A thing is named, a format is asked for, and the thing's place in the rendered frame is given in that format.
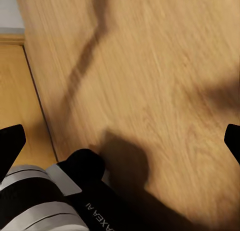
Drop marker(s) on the door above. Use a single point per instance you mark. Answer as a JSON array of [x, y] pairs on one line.
[[19, 103]]

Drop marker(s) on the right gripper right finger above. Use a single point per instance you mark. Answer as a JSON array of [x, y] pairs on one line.
[[232, 140]]

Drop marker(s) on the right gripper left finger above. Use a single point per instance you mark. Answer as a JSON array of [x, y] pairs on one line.
[[12, 141]]

